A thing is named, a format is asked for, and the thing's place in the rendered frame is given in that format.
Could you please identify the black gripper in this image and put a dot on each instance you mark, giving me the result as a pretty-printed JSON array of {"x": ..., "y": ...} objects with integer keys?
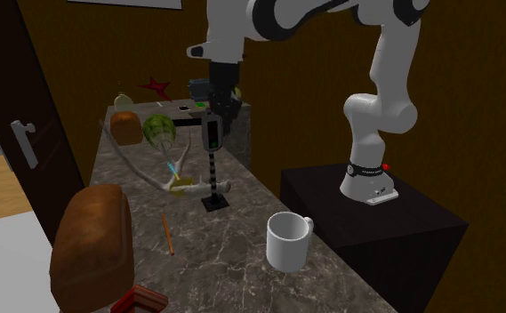
[{"x": 223, "y": 82}]

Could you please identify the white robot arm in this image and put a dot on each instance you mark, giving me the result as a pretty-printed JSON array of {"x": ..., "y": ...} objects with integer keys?
[{"x": 378, "y": 108}]

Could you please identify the teal grey appliance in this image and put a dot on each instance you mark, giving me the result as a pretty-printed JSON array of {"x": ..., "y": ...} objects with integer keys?
[{"x": 198, "y": 89}]

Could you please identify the small green block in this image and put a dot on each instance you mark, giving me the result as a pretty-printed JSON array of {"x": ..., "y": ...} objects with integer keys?
[{"x": 199, "y": 104}]

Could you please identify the small black square device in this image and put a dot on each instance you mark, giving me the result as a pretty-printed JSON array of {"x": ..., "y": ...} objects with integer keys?
[{"x": 183, "y": 108}]

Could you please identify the toy traffic light on pole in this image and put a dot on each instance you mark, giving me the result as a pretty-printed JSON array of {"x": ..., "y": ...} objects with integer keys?
[{"x": 212, "y": 143}]

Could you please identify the red star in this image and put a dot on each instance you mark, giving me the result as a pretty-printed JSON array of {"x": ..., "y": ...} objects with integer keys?
[{"x": 157, "y": 88}]

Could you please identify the green striped glass vase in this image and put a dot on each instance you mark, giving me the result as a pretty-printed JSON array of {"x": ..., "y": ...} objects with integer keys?
[{"x": 159, "y": 130}]

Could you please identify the blue-yellow pen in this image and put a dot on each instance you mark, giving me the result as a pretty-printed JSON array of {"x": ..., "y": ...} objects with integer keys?
[{"x": 172, "y": 169}]

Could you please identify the pale round bottle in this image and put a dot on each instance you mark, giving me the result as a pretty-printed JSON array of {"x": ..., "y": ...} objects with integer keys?
[{"x": 123, "y": 102}]

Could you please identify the small brown bread loaf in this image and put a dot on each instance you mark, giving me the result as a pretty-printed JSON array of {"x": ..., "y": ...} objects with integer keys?
[{"x": 126, "y": 127}]

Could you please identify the yellow-green bowl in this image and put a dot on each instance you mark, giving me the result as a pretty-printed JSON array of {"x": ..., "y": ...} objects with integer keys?
[{"x": 182, "y": 185}]

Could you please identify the pale antler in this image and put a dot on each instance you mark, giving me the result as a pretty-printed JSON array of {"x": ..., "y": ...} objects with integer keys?
[{"x": 148, "y": 175}]

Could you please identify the orange pencil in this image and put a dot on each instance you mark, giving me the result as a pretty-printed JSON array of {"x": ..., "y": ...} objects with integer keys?
[{"x": 167, "y": 233}]

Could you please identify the white mug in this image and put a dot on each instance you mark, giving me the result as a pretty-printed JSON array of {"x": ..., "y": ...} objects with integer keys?
[{"x": 285, "y": 242}]

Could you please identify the large brown bread loaf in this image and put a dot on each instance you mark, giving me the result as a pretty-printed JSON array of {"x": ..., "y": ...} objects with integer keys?
[{"x": 92, "y": 247}]

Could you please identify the black robot stand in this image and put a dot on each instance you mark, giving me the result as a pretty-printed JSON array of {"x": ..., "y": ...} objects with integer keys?
[{"x": 387, "y": 234}]

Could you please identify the red wooden box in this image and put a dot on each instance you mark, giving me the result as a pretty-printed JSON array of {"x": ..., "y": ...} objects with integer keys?
[{"x": 142, "y": 301}]

